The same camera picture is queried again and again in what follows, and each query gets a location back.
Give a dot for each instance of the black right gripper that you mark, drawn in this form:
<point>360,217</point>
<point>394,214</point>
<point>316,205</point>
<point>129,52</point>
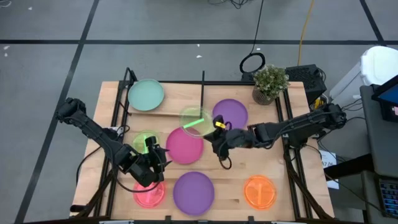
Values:
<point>237,139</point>

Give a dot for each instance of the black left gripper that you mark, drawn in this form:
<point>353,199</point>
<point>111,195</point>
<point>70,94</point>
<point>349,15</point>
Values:
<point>149,172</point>

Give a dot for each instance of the small clear green plate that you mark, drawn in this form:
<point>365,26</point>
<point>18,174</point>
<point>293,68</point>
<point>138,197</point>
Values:
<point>139,141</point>

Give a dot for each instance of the purple plate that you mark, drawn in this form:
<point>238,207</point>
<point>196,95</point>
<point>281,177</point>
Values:
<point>193,193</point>
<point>233,110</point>

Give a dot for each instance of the magenta plate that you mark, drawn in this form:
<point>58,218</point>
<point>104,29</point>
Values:
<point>184,147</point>

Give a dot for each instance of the clear pink plate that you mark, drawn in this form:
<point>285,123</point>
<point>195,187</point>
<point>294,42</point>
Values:
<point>149,197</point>

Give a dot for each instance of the mint green plate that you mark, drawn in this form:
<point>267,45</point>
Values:
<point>146,94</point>

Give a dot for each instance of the clear orange plate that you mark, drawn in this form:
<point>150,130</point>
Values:
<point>260,192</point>

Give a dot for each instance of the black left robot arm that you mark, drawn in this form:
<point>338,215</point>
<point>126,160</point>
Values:
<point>93,130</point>

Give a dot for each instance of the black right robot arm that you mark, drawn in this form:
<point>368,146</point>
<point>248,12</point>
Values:
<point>295,124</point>

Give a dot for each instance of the potted plant in ribbed pot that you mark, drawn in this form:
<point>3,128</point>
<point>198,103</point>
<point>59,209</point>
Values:
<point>270,82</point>

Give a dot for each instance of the black computer case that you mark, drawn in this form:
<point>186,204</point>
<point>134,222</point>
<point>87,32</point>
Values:
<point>303,81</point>

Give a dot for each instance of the white paper sheet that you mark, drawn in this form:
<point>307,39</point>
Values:
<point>329,168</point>

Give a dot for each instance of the grey cart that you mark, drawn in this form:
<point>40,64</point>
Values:
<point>382,146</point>

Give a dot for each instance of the white bin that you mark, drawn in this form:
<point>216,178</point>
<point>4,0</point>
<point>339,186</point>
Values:
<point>377,63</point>

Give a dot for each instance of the tablet with blue screen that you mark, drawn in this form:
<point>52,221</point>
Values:
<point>388,96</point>

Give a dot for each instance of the keypad device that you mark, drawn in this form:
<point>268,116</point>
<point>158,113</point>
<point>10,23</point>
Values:
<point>388,197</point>

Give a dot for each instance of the black rig frame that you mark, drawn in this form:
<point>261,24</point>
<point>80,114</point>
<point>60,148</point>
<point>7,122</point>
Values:
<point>230,83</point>

